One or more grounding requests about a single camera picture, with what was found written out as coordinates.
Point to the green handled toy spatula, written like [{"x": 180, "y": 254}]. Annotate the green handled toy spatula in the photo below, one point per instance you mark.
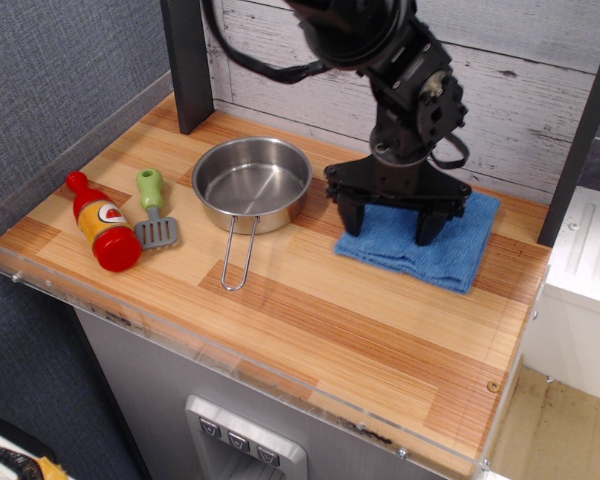
[{"x": 156, "y": 231}]

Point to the black right support post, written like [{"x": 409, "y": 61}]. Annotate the black right support post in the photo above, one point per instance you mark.
[{"x": 573, "y": 166}]

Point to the white drainboard counter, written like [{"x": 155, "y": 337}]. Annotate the white drainboard counter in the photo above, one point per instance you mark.
[{"x": 574, "y": 264}]

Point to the black left support post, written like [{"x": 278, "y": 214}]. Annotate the black left support post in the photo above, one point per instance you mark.
[{"x": 187, "y": 53}]

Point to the blue cloth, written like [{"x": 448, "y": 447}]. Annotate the blue cloth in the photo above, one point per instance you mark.
[{"x": 451, "y": 261}]

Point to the black support post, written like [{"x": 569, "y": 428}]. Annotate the black support post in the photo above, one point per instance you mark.
[
  {"x": 187, "y": 53},
  {"x": 573, "y": 166}
]

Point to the yellow tape wad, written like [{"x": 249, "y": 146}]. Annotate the yellow tape wad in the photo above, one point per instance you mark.
[{"x": 51, "y": 470}]

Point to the silver dispenser button panel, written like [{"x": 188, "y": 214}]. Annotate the silver dispenser button panel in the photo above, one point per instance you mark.
[{"x": 232, "y": 447}]

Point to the grey toy kitchen cabinet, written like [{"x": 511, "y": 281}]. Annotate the grey toy kitchen cabinet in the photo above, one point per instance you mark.
[{"x": 151, "y": 383}]

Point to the stainless steel pot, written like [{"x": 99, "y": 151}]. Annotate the stainless steel pot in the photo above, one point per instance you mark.
[{"x": 251, "y": 186}]

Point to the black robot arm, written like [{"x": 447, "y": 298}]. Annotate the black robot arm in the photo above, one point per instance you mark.
[{"x": 419, "y": 107}]

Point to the clear acrylic guard rail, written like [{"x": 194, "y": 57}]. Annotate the clear acrylic guard rail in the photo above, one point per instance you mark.
[{"x": 391, "y": 360}]

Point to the red toy ketchup bottle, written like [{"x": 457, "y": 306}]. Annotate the red toy ketchup bottle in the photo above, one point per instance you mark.
[{"x": 112, "y": 241}]

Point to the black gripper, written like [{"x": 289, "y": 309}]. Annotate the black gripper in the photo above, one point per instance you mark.
[{"x": 423, "y": 185}]

